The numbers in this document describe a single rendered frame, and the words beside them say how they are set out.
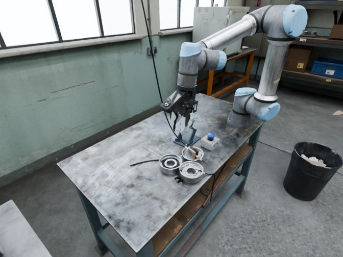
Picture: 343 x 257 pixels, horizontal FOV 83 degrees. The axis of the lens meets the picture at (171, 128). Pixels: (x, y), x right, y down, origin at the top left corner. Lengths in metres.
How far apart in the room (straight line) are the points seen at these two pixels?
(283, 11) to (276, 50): 0.15
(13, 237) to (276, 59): 1.33
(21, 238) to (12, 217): 0.13
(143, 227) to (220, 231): 1.03
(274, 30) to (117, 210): 0.97
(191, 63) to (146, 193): 0.53
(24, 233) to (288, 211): 1.78
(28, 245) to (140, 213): 0.44
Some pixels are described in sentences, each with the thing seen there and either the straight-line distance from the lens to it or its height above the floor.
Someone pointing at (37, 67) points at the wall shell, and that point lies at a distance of 2.13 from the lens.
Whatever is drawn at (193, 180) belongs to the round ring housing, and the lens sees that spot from 0.84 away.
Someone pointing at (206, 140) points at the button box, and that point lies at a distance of 1.03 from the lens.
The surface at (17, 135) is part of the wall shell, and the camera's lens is 2.26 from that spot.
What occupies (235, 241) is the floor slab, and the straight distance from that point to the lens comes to 1.69.
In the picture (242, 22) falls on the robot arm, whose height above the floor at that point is 1.38.
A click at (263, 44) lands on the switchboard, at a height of 0.80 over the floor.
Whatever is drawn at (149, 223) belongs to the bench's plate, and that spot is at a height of 0.80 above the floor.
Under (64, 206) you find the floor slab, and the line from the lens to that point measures 2.00.
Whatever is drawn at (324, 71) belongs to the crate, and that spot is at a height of 0.53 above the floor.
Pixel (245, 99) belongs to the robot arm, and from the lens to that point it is 1.19.
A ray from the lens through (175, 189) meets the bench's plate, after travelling 0.84.
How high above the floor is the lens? 1.44
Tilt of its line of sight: 32 degrees down
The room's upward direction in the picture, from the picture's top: straight up
